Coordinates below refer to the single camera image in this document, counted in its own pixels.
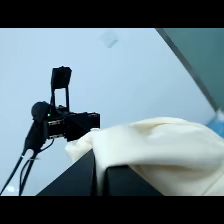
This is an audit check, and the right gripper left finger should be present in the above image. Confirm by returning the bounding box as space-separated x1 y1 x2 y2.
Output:
36 148 97 197

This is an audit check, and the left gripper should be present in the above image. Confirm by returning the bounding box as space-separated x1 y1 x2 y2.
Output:
46 104 101 143

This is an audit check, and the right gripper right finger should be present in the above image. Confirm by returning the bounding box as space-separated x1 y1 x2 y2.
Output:
102 164 164 197

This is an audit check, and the cream garment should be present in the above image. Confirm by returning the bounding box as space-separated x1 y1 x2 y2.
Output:
65 116 224 197

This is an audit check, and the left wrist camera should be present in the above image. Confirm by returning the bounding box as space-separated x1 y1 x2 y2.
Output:
49 65 73 113

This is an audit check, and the black cable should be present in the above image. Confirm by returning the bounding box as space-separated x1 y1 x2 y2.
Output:
0 137 56 197

